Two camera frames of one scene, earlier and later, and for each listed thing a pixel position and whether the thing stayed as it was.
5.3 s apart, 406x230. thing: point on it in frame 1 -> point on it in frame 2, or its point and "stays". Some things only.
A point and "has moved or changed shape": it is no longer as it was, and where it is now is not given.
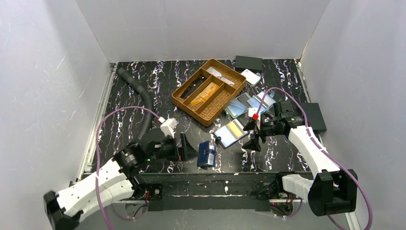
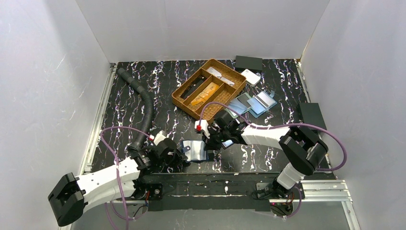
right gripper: (259, 131) -> (212, 136)
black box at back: (249, 63) stays
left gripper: (184, 146) -> (179, 152)
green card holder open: (239, 106) stays
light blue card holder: (268, 101) stays
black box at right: (315, 120) stays
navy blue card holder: (206, 154) has moved or changed shape
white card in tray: (217, 74) stays
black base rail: (211, 192) stays
